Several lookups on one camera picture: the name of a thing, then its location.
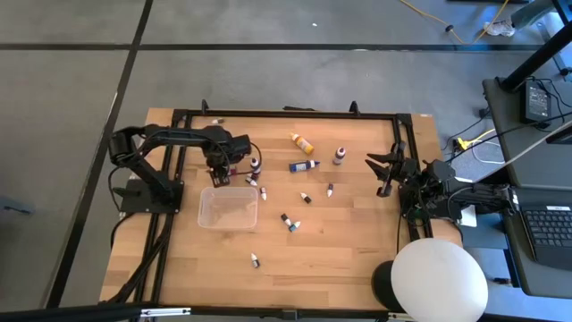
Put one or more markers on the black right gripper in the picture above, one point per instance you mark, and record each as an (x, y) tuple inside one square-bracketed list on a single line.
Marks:
[(402, 170)]

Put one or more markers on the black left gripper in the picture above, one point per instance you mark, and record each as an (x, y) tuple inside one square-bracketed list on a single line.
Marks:
[(228, 145)]

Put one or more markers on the large black food coloring bottle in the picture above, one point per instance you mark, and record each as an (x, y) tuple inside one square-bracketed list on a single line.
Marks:
[(255, 164)]

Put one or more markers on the large purple food coloring bottle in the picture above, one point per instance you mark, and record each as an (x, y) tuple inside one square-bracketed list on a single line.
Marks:
[(338, 156)]

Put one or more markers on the small black dropper bottle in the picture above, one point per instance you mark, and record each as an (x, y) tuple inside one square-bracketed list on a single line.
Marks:
[(285, 218), (254, 260), (305, 197)]

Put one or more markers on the large blue food coloring bottle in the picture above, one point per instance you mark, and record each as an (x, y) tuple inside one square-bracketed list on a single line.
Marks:
[(300, 166)]

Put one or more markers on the large yellow food coloring bottle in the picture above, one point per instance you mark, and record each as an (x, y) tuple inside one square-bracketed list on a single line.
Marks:
[(303, 144)]

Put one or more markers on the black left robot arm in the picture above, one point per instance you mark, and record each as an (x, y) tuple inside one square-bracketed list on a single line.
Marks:
[(147, 170)]

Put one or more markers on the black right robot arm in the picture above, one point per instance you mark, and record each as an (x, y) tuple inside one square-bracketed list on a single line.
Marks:
[(482, 197)]

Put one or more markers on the clear plastic bin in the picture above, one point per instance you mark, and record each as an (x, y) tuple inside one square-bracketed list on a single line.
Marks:
[(228, 208)]

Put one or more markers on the yellow power plug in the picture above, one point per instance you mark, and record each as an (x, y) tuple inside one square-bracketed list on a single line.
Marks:
[(462, 144)]

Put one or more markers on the white card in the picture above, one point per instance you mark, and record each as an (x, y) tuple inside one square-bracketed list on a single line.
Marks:
[(469, 217)]

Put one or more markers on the black round lamp base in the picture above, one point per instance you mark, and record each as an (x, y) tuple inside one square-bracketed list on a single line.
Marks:
[(380, 286)]

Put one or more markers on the white round lamp shade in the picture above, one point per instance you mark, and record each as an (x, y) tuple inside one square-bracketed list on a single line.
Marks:
[(438, 282)]

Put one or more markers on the grey side desk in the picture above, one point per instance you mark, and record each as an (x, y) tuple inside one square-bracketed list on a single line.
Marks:
[(514, 147), (518, 277)]

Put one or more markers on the black power adapter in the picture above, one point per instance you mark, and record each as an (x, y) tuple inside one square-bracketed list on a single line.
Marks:
[(535, 100)]

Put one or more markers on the black laptop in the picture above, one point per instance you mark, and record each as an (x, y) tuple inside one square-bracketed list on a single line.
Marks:
[(549, 232)]

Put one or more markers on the black stand pole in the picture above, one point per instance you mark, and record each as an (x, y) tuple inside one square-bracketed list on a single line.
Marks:
[(536, 58)]

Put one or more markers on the person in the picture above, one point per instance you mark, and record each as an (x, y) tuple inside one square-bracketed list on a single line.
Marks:
[(527, 13)]

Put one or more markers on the grey floor object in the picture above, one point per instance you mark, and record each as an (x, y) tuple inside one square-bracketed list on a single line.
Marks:
[(13, 206)]

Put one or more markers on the silver mount bracket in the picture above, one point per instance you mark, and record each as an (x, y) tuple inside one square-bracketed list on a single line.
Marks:
[(165, 311)]

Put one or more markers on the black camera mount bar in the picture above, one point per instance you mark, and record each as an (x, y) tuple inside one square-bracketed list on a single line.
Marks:
[(89, 313)]

